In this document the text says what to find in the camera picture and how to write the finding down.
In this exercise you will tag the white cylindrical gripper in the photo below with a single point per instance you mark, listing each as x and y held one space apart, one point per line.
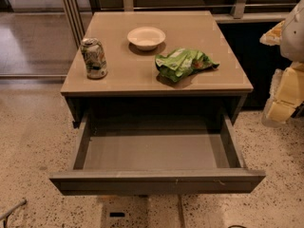
294 37

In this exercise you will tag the green rice chip bag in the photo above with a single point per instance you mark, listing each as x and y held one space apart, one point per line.
183 62

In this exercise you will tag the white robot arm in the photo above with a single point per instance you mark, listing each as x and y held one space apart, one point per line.
291 45

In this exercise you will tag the grey cabinet with tan top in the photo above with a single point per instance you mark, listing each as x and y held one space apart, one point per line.
133 73

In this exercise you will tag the open grey top drawer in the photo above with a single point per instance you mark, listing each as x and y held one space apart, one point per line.
156 155

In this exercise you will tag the white paper bowl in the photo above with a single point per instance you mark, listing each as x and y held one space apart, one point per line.
146 38

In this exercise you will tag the crushed patterned drink can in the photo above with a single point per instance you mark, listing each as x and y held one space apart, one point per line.
94 57

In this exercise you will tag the floor outlet cover plate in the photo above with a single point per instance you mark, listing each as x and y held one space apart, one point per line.
124 212

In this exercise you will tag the grey metal rod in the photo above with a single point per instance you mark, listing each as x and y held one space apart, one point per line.
12 209

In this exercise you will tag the metal railing frame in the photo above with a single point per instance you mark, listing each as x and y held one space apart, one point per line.
238 19

